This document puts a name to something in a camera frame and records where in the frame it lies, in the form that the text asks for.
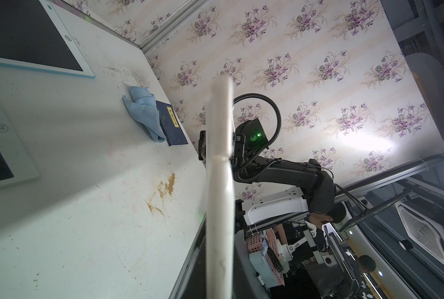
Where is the white framed tablet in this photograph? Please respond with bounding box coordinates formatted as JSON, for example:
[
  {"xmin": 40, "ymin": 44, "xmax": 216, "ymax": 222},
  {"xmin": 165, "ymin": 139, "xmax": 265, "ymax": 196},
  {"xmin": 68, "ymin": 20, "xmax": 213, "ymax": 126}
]
[
  {"xmin": 206, "ymin": 75, "xmax": 235, "ymax": 299},
  {"xmin": 0, "ymin": 106, "xmax": 40, "ymax": 188}
]

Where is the light blue microfiber cloth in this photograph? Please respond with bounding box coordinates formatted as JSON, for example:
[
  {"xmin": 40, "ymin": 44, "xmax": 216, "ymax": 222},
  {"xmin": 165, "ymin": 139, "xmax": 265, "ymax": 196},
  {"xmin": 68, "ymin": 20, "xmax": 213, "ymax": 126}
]
[{"xmin": 122, "ymin": 86, "xmax": 166, "ymax": 143}]

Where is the blue framed drawing tablet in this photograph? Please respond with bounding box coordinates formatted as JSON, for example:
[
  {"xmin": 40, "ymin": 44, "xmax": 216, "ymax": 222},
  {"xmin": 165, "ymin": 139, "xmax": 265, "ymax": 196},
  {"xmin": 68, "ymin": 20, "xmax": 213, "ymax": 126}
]
[{"xmin": 0, "ymin": 1, "xmax": 95, "ymax": 78}]

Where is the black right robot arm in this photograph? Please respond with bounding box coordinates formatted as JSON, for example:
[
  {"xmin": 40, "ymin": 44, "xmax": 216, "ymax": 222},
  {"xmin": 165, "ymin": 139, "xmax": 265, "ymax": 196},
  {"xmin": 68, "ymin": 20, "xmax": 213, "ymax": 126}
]
[{"xmin": 230, "ymin": 93, "xmax": 336, "ymax": 231}]

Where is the dark blue book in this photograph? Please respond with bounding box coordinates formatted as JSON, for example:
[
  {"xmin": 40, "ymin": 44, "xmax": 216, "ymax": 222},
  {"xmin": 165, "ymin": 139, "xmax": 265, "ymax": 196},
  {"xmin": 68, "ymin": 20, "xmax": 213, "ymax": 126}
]
[{"xmin": 156, "ymin": 101, "xmax": 188, "ymax": 146}]

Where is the pink perforated basket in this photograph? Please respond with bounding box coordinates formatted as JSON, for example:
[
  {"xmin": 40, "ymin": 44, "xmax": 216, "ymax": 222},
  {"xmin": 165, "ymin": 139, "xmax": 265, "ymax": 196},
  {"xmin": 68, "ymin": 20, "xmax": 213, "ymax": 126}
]
[{"xmin": 246, "ymin": 229, "xmax": 285, "ymax": 289}]

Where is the person in dark clothes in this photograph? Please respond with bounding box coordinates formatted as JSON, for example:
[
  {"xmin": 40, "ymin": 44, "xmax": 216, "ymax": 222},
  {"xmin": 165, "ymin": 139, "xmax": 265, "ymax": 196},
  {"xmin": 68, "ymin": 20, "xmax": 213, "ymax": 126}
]
[{"xmin": 270, "ymin": 203, "xmax": 376, "ymax": 299}]

